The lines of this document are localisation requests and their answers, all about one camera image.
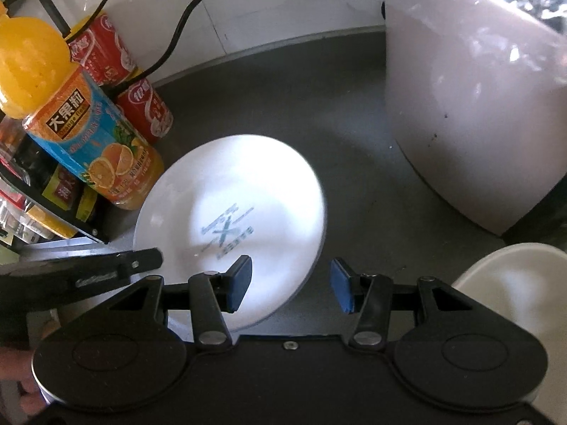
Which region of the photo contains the small white Bakery plate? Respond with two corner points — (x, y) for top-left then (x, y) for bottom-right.
(133, 134), (327, 332)

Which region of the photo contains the white ceramic bowl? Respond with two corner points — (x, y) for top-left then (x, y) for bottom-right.
(453, 243), (566, 354)

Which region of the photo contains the black metal kitchen shelf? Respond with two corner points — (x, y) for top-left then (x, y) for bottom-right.
(1, 113), (108, 244)

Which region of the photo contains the person's left hand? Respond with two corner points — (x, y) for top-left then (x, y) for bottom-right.
(1, 333), (47, 417)

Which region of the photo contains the soy sauce bottle yellow label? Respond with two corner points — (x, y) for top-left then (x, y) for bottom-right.
(10, 134), (110, 237)

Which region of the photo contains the orange juice bottle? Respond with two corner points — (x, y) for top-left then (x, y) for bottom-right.
(1, 12), (164, 210)

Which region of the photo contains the red soda can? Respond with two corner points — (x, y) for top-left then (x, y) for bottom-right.
(65, 12), (137, 86)
(116, 79), (174, 144)

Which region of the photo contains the silver black rice cooker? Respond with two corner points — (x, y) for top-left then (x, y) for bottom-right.
(385, 0), (566, 235)

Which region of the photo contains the black power cable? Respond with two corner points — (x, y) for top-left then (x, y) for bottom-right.
(65, 0), (259, 94)

